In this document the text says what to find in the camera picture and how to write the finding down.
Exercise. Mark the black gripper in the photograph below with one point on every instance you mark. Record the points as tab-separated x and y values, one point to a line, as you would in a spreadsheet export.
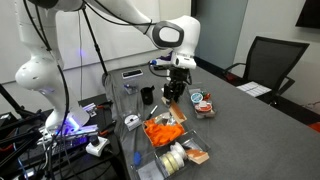
179	77

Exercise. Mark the long rectangular wooden stamp box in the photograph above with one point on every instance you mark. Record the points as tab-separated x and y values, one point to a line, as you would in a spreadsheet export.
178	113

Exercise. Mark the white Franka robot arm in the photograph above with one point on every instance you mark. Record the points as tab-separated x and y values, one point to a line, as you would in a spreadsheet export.
33	73

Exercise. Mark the clear compartment container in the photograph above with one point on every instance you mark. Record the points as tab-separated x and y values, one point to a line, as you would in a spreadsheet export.
148	171

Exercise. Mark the teal round lid tin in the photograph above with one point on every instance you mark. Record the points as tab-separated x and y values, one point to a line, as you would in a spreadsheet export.
196	97

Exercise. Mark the black mug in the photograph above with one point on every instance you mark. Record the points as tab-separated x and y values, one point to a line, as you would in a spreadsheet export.
147	96

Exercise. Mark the black marker pen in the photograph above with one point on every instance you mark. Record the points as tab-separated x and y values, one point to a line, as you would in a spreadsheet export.
152	112

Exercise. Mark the small red object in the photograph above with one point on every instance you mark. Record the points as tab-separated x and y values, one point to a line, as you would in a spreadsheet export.
207	96

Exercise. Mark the clear pen case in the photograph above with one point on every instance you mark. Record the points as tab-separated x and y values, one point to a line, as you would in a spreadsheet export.
130	90

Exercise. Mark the round clear plastic case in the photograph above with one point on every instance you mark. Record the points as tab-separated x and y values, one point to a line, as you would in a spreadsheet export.
132	120

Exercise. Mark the red floor object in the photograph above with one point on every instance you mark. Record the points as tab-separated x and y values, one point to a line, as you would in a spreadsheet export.
229	76

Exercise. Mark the yellow ribbon spool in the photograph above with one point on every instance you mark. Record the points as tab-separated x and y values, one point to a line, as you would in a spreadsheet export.
172	161
166	166

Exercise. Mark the small blue object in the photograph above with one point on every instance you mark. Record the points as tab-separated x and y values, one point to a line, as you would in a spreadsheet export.
137	158

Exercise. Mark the white paper sheet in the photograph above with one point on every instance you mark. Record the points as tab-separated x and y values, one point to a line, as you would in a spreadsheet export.
253	89

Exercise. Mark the grey table cloth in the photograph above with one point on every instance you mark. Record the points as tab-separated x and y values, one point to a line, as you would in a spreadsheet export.
250	140

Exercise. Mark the white emergency stop controller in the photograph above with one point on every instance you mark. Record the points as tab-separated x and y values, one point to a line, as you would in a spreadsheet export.
96	146

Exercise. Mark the black office chair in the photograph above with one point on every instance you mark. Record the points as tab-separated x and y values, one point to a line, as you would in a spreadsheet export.
273	60

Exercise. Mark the black robot cart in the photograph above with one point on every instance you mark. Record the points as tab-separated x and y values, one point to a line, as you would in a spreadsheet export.
83	166

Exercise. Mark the orange bag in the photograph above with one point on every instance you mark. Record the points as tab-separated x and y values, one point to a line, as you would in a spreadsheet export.
315	127

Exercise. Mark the tablet with white frame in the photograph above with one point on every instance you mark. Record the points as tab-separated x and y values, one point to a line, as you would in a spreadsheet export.
132	73

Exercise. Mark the wall whiteboard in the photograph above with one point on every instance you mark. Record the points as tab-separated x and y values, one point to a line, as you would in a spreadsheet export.
126	46

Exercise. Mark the black camera tripod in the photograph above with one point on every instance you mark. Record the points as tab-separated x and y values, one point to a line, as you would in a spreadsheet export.
98	50

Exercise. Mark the black wall television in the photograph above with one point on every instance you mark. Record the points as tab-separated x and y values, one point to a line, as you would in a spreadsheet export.
310	13

